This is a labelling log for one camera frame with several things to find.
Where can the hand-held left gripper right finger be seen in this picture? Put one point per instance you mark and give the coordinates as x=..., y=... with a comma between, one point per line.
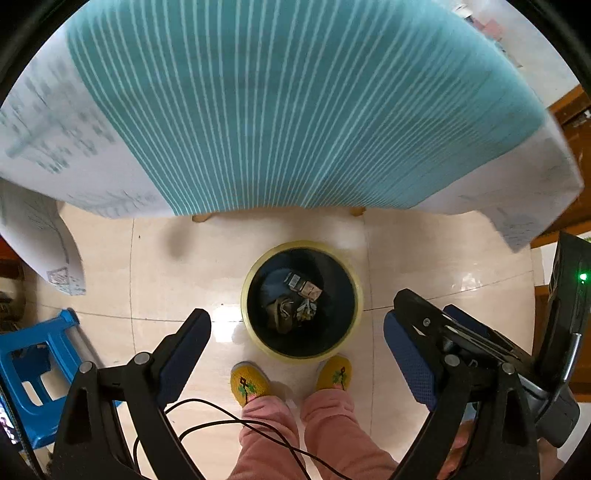
x=408, y=355

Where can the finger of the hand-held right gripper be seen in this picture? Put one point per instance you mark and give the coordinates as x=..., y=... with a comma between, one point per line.
x=464, y=319

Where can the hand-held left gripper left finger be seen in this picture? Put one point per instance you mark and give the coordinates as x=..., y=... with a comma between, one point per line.
x=184, y=360

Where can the yellow round trash bin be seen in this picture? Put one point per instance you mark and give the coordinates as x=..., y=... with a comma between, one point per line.
x=295, y=355

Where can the person's right hand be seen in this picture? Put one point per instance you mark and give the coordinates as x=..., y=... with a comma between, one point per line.
x=458, y=443

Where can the yellow knitted slipper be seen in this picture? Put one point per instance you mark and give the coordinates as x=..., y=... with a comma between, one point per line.
x=334, y=374
x=249, y=383

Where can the crumpled brown paper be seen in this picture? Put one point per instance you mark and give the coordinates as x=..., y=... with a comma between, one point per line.
x=281, y=316

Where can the person's right leg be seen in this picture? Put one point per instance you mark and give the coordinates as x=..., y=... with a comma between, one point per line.
x=341, y=438

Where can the person's leg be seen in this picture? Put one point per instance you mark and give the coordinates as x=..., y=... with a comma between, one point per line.
x=268, y=438
x=341, y=438

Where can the crumpled white wrapper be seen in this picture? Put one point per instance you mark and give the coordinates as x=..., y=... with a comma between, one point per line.
x=307, y=311

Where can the person's left leg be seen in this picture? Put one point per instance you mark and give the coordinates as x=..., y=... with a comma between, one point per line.
x=268, y=438

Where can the small printed carton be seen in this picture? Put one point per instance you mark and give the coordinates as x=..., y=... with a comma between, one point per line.
x=305, y=288

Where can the wooden table leg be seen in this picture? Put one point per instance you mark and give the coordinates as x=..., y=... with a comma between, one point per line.
x=202, y=218
x=357, y=212

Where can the blue plastic stool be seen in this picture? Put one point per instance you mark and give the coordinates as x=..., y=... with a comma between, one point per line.
x=27, y=406

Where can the teal striped printed tablecloth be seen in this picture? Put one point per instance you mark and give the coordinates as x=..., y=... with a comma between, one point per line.
x=277, y=115

